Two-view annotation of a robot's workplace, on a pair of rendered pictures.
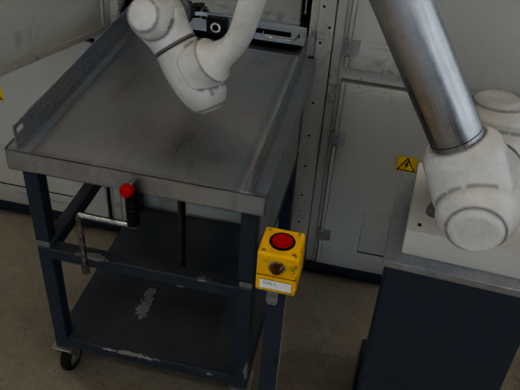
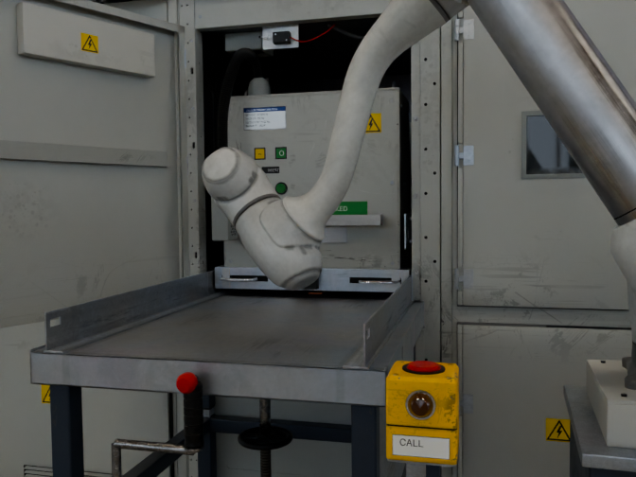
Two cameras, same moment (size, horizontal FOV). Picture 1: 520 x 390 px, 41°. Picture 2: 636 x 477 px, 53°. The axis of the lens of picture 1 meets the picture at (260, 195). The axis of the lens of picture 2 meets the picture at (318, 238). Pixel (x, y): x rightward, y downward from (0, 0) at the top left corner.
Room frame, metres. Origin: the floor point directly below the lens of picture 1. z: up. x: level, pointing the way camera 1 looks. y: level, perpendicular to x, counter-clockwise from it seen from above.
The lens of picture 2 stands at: (0.22, 0.03, 1.09)
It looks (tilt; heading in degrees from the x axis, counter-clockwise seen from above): 3 degrees down; 4
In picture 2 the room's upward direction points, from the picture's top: 1 degrees counter-clockwise
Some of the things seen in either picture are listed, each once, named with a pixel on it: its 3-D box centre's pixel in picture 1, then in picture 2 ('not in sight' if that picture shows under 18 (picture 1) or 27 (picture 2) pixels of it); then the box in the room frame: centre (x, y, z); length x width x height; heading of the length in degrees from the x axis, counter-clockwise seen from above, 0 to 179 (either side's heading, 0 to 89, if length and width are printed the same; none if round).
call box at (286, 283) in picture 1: (280, 261); (423, 410); (0.98, -0.05, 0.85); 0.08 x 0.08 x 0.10; 79
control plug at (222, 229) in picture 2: not in sight; (224, 207); (1.91, 0.38, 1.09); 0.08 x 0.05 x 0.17; 169
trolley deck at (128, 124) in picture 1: (179, 107); (263, 334); (1.56, 0.23, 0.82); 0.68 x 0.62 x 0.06; 169
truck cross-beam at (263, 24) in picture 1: (220, 21); (310, 278); (1.96, 0.16, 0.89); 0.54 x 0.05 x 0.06; 79
